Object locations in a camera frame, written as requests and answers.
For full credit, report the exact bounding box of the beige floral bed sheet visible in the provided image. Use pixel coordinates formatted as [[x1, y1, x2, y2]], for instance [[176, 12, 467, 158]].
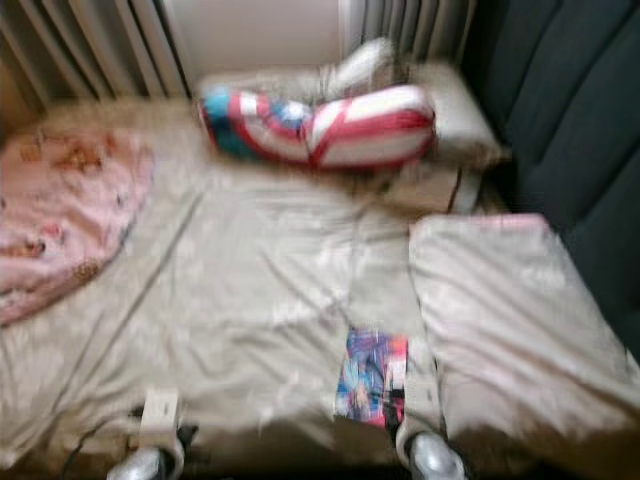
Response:
[[0, 98, 640, 471]]

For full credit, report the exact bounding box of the red white blue bolster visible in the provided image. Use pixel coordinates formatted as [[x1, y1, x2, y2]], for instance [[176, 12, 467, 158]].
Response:
[[200, 83, 438, 171]]

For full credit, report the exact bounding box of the thick beige pillow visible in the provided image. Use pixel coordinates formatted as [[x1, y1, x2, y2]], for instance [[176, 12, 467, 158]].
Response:
[[410, 60, 511, 169]]

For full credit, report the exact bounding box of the colourful comic book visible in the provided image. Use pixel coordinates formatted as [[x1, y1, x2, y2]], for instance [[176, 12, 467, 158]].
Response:
[[335, 327, 409, 426]]

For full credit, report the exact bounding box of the dark blue upholstered headboard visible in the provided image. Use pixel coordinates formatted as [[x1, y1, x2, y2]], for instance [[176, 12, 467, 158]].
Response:
[[460, 0, 640, 361]]

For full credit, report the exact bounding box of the beige dark-striped folded cloth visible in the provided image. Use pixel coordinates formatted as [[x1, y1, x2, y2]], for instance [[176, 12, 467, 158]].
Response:
[[380, 165, 481, 216]]

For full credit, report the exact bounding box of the pink cartoon print blanket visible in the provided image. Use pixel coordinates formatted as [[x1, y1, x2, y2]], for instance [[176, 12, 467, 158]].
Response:
[[0, 125, 154, 326]]

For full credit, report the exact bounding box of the grey pleated curtain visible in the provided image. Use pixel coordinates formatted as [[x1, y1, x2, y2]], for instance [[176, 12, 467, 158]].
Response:
[[345, 0, 476, 66], [0, 0, 186, 101]]

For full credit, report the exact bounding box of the beige duvet with pink edge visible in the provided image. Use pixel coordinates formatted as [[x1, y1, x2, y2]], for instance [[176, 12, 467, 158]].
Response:
[[408, 212, 640, 441]]

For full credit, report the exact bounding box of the beige knotted pillow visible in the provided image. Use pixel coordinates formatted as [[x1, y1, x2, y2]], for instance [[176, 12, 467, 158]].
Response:
[[325, 36, 399, 99]]

